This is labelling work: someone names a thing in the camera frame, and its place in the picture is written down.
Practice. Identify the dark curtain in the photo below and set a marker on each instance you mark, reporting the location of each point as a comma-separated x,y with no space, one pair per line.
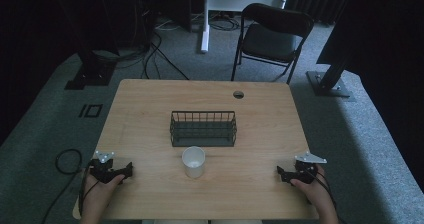
316,0

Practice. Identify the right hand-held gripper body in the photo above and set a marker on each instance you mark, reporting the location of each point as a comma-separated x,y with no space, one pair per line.
305,170

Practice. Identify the white cup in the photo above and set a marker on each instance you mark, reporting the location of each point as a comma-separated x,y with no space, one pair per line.
193,162

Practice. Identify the person's right hand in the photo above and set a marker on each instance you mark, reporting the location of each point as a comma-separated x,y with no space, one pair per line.
313,192

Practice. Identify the person's left hand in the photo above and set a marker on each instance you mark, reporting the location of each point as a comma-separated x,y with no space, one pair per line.
98,197

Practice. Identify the black folding chair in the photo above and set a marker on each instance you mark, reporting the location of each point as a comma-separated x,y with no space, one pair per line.
271,40

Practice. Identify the black stand with base plate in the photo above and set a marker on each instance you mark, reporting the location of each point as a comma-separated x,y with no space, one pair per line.
330,80
91,70

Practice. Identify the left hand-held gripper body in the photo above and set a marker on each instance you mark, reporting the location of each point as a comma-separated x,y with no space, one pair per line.
100,171

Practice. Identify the white desk frame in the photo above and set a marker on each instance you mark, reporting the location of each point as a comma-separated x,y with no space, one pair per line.
233,2

